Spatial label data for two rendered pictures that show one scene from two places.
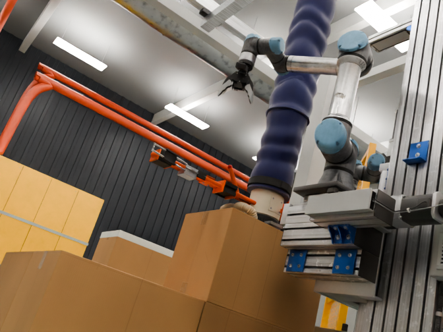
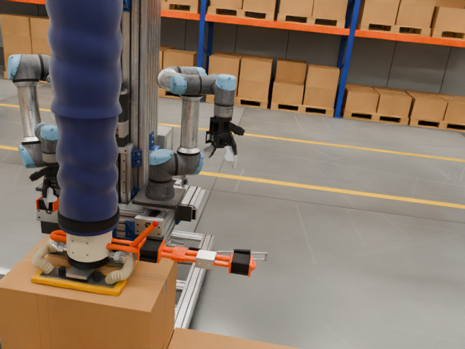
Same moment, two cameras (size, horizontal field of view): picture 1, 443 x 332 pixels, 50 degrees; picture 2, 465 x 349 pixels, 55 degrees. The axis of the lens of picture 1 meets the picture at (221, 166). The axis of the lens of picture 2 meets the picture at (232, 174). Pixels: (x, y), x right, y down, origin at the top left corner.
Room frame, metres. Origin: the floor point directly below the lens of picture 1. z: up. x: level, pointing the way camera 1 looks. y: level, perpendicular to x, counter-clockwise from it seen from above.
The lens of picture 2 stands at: (3.18, 1.05, 2.02)
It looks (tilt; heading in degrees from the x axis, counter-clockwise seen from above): 22 degrees down; 215
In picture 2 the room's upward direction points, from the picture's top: 6 degrees clockwise
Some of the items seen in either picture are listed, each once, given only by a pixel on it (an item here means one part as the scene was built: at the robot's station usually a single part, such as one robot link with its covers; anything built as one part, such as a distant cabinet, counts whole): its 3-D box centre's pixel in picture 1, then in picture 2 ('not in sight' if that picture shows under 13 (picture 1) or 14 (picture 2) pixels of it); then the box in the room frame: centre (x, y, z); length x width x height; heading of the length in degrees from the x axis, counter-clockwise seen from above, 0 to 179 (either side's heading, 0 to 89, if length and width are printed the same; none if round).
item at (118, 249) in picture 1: (134, 267); not in sight; (3.98, 0.44, 0.82); 0.60 x 0.40 x 0.40; 119
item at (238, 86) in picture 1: (242, 76); (220, 131); (1.85, 0.03, 1.52); 0.09 x 0.08 x 0.12; 172
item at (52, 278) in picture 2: not in sight; (79, 276); (2.33, -0.22, 0.97); 0.34 x 0.10 x 0.05; 120
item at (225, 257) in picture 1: (246, 273); (94, 308); (2.24, -0.26, 0.74); 0.60 x 0.40 x 0.40; 120
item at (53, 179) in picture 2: not in sight; (55, 174); (2.16, -0.63, 1.22); 0.09 x 0.08 x 0.12; 121
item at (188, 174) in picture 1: (188, 172); (205, 259); (2.01, 0.14, 1.07); 0.07 x 0.07 x 0.04; 30
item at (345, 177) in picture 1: (336, 183); (160, 185); (1.69, -0.45, 1.09); 0.15 x 0.15 x 0.10
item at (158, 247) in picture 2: (225, 190); (151, 249); (2.12, -0.05, 1.07); 0.10 x 0.08 x 0.06; 30
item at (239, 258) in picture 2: (162, 159); (240, 264); (1.95, 0.26, 1.07); 0.08 x 0.07 x 0.05; 120
